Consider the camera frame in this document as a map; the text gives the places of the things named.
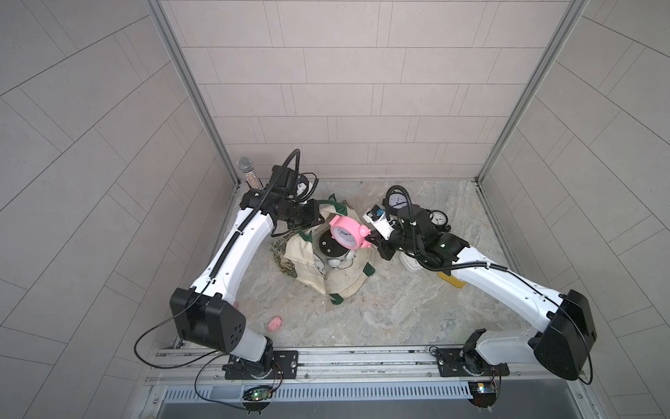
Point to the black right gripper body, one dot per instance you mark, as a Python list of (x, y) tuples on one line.
[(401, 241)]

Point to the circuit board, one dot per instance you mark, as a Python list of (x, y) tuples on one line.
[(257, 399), (483, 394)]

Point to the black twin bell alarm clock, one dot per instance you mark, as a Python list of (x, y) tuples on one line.
[(394, 201)]

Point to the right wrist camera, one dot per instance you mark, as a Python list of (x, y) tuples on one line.
[(382, 226)]

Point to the white twin bell alarm clock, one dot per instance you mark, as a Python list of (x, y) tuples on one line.
[(337, 256)]

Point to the left circuit board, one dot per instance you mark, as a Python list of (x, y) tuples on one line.
[(257, 399)]

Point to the small black alarm clock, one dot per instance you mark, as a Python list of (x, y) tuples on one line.
[(440, 220)]

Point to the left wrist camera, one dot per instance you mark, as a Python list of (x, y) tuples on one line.
[(288, 182)]

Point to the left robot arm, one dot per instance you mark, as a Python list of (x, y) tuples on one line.
[(204, 314)]

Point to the white rounded square alarm clock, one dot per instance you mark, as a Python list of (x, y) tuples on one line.
[(410, 264)]

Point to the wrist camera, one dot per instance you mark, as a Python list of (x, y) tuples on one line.
[(382, 226), (288, 182)]

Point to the right circuit board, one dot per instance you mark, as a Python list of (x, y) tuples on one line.
[(483, 394)]

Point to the white alarm clock metal handle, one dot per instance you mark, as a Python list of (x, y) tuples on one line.
[(320, 265)]

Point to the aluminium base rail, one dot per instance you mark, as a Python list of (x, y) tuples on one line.
[(336, 374)]

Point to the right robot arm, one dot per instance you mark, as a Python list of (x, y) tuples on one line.
[(562, 331)]

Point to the yellow square alarm clock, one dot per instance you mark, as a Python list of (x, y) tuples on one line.
[(453, 281)]

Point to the pink twin bell alarm clock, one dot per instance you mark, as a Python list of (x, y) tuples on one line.
[(349, 233)]

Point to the canvas tote bag green handles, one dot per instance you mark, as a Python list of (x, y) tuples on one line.
[(293, 253)]

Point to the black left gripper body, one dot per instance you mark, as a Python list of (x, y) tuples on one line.
[(297, 215)]

